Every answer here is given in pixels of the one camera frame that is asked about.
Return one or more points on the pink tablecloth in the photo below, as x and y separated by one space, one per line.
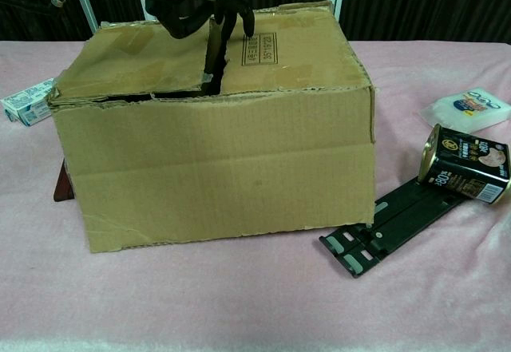
199 296

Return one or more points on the white tissue packet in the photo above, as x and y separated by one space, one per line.
467 108

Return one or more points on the black luncheon meat can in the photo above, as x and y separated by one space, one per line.
467 164

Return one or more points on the black folding stand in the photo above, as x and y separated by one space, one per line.
399 228

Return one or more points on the dark pleated curtain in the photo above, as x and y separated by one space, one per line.
419 5

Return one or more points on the brown cardboard shipping box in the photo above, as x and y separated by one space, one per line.
223 176

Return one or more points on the small white blue carton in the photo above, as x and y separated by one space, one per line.
24 106

